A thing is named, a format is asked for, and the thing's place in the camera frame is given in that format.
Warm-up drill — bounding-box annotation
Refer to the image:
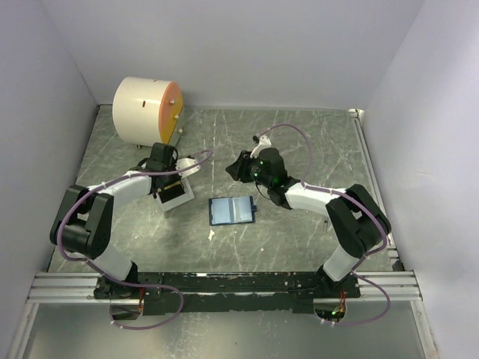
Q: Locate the blue leather card holder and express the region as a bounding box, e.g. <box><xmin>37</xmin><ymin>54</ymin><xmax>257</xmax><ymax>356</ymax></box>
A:
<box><xmin>209</xmin><ymin>196</ymin><xmax>257</xmax><ymax>226</ymax></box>

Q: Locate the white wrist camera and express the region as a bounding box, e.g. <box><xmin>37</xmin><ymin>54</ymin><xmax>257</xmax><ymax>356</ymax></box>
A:
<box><xmin>250</xmin><ymin>135</ymin><xmax>272</xmax><ymax>159</ymax></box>
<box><xmin>176</xmin><ymin>157</ymin><xmax>201</xmax><ymax>178</ymax></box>

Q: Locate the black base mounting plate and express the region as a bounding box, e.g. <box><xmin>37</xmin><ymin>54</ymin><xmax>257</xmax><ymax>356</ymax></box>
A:
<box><xmin>93</xmin><ymin>271</ymin><xmax>360</xmax><ymax>316</ymax></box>

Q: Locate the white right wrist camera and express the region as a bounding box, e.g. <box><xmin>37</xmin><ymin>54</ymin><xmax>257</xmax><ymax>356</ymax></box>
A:
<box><xmin>250</xmin><ymin>135</ymin><xmax>272</xmax><ymax>159</ymax></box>

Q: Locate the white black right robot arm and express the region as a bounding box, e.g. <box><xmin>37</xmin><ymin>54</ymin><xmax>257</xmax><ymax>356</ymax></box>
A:
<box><xmin>225</xmin><ymin>147</ymin><xmax>391</xmax><ymax>298</ymax></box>

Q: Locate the white round mini drawer cabinet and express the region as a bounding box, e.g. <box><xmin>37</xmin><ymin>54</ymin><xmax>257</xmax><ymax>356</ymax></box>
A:
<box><xmin>112</xmin><ymin>76</ymin><xmax>184</xmax><ymax>147</ymax></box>

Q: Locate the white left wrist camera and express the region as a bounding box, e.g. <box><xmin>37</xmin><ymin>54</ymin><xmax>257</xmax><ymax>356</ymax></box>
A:
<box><xmin>176</xmin><ymin>157</ymin><xmax>201</xmax><ymax>178</ymax></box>

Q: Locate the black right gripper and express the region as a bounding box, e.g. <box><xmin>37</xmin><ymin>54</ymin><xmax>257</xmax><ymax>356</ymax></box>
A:
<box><xmin>226</xmin><ymin>150</ymin><xmax>272</xmax><ymax>188</ymax></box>

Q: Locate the aluminium extrusion rail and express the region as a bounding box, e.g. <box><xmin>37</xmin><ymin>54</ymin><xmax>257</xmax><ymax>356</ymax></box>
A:
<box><xmin>27</xmin><ymin>271</ymin><xmax>422</xmax><ymax>304</ymax></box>

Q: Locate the white plastic card tray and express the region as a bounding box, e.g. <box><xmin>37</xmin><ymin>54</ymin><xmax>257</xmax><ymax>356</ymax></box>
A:
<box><xmin>155</xmin><ymin>179</ymin><xmax>195</xmax><ymax>212</ymax></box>

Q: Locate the aluminium right side rail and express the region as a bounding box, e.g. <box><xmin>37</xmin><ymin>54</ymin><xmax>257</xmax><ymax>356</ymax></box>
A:
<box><xmin>347</xmin><ymin>107</ymin><xmax>441</xmax><ymax>359</ymax></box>

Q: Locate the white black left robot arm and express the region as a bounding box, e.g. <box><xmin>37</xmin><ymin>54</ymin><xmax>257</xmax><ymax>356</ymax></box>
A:
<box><xmin>50</xmin><ymin>143</ymin><xmax>181</xmax><ymax>298</ymax></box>

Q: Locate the black card in tray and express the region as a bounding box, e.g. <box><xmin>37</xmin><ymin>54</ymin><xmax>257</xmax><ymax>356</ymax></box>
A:
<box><xmin>158</xmin><ymin>182</ymin><xmax>185</xmax><ymax>203</ymax></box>

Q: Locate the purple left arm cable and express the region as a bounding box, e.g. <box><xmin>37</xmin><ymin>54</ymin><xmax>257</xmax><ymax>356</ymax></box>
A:
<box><xmin>58</xmin><ymin>150</ymin><xmax>215</xmax><ymax>331</ymax></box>

